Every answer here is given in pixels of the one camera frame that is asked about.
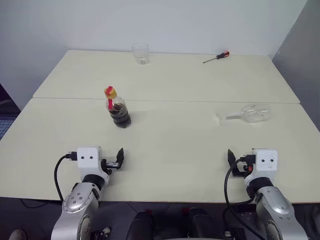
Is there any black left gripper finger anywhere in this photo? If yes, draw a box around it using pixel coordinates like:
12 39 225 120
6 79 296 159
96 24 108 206
115 147 125 171

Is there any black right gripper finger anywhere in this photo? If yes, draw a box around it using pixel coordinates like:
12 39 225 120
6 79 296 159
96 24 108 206
226 148 237 171

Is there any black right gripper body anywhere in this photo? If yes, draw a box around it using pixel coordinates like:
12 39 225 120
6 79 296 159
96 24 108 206
232 153 256 178

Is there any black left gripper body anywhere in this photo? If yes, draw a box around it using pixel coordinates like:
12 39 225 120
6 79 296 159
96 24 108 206
100 158 120 176

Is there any dark soy sauce bottle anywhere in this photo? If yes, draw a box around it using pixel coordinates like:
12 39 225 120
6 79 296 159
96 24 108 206
106 95 132 130

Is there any yellow bottle cap red tape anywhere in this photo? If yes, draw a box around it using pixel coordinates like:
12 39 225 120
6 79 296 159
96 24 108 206
103 85 118 99

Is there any dark rounded shape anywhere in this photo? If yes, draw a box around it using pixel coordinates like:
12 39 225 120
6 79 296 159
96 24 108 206
182 207 219 240

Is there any clear glass tumbler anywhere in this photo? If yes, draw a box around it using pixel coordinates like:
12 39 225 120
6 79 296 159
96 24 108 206
131 42 150 66

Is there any brown shoe tip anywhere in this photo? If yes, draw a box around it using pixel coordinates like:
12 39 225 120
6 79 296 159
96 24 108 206
9 228 27 240

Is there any dark grey furniture piece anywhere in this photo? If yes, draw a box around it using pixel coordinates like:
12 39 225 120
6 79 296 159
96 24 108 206
0 82 22 141

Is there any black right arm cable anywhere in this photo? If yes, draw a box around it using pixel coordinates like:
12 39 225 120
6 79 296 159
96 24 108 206
222 156 270 240

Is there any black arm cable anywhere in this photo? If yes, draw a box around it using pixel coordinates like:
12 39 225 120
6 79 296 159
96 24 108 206
222 156 270 240
53 150 78 202

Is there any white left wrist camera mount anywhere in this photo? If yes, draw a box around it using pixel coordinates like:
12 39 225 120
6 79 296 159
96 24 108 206
76 146 111 185

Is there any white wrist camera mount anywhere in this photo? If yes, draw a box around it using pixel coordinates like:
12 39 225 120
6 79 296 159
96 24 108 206
251 148 279 185
76 146 111 185

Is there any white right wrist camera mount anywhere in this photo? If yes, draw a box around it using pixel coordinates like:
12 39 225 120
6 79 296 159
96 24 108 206
251 148 279 185

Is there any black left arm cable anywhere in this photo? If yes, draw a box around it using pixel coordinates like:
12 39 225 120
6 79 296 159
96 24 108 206
53 150 78 202

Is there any thin black floor cable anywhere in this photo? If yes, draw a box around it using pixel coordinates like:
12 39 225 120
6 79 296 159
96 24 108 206
20 199 49 209

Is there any orange black handled screwdriver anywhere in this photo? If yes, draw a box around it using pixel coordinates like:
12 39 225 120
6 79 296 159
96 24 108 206
202 50 231 64

